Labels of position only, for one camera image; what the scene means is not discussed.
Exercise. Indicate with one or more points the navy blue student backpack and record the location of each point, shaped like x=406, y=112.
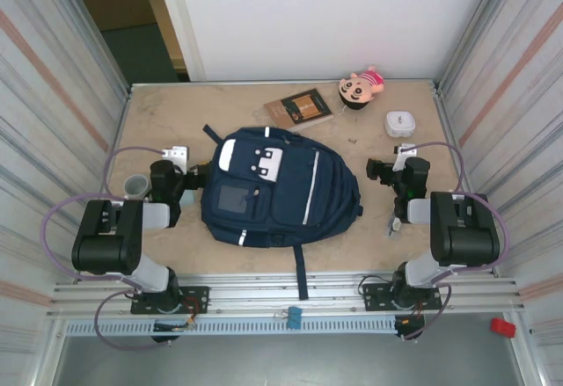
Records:
x=286, y=192

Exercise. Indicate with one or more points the white door frame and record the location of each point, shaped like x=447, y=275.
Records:
x=176, y=21

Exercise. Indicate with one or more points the plush doll with pink body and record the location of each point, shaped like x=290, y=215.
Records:
x=356, y=91

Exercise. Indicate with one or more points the white round container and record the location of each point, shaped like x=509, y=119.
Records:
x=400, y=124

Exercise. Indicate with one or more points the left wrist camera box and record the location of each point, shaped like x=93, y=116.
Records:
x=176, y=154

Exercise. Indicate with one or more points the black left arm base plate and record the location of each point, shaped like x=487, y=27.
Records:
x=198, y=298

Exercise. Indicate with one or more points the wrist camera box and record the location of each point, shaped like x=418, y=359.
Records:
x=176, y=154
x=407, y=150

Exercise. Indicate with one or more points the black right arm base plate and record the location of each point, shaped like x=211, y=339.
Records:
x=374, y=293

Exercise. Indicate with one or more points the brown cover book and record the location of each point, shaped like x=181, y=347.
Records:
x=303, y=107

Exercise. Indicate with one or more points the small white stationery tool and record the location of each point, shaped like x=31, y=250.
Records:
x=391, y=227

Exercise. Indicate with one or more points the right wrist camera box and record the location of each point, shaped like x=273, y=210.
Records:
x=407, y=150

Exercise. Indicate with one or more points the red plastic block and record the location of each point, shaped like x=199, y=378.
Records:
x=502, y=328

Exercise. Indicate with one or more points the grey plastic cup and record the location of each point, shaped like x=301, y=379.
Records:
x=135, y=186

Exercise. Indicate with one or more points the aluminium table frame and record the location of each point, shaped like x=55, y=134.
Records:
x=264, y=291

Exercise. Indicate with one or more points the blue binder clip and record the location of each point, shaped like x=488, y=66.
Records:
x=294, y=318

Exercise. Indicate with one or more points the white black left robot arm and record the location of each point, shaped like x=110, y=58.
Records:
x=105, y=236

